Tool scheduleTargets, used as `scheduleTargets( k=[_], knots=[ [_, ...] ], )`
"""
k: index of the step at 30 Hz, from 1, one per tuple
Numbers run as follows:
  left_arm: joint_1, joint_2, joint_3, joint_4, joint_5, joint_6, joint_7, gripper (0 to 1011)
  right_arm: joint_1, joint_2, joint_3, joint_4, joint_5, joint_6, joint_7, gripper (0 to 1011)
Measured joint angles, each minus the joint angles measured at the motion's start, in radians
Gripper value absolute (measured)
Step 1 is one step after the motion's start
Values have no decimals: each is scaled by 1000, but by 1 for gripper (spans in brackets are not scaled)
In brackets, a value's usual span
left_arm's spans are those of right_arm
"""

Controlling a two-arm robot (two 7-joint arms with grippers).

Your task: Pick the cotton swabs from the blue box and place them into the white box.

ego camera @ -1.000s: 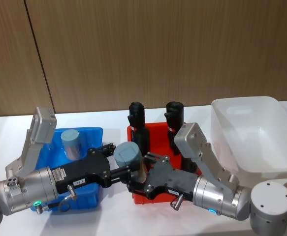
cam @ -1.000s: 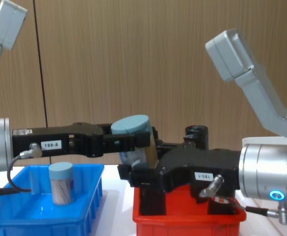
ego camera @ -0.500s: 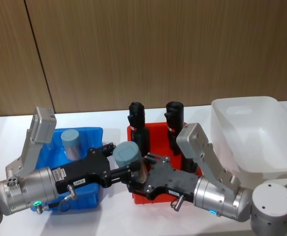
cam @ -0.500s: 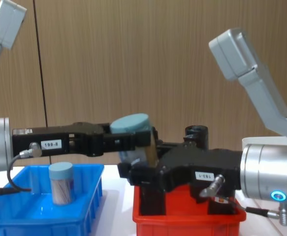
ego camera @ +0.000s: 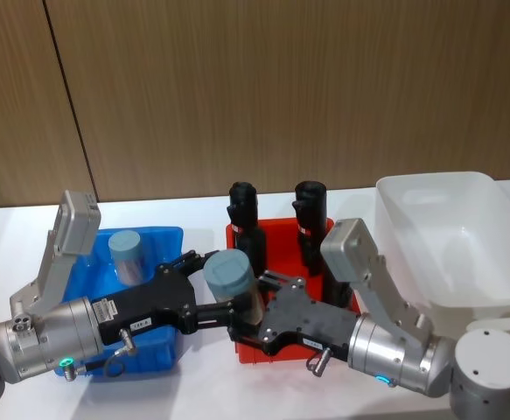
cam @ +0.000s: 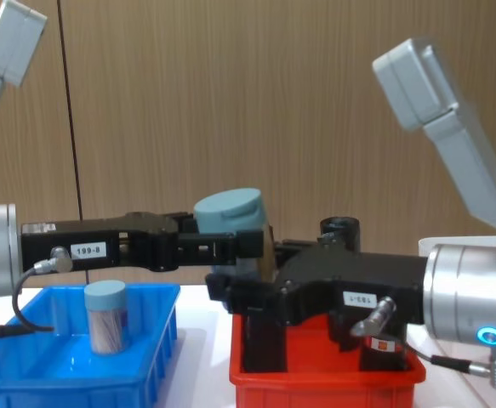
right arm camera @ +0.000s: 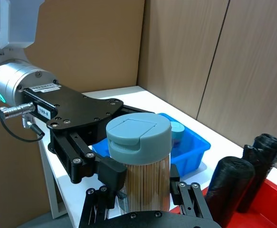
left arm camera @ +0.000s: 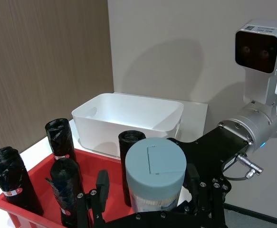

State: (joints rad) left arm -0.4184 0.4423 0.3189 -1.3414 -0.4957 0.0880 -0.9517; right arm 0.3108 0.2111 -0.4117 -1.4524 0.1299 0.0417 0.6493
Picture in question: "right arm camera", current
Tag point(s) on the toothpick jar with grey lid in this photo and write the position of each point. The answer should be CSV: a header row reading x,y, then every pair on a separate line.
x,y
138,142

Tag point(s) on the white table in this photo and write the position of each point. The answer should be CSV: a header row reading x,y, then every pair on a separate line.
x,y
64,190

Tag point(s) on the small jar with blue lid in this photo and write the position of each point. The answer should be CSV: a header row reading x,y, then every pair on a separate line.
x,y
177,130

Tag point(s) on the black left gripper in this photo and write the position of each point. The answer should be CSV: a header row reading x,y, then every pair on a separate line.
x,y
81,109

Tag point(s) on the blue plastic tray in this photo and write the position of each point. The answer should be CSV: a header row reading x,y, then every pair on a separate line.
x,y
190,152

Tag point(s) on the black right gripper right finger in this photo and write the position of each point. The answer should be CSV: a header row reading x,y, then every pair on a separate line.
x,y
190,199

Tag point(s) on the black plastic bag roll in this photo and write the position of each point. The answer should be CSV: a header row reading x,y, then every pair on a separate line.
x,y
228,185
264,156

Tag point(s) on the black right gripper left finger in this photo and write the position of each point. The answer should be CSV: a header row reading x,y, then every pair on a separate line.
x,y
98,204

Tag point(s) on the red plastic tray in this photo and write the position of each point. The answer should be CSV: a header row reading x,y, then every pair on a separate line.
x,y
273,204

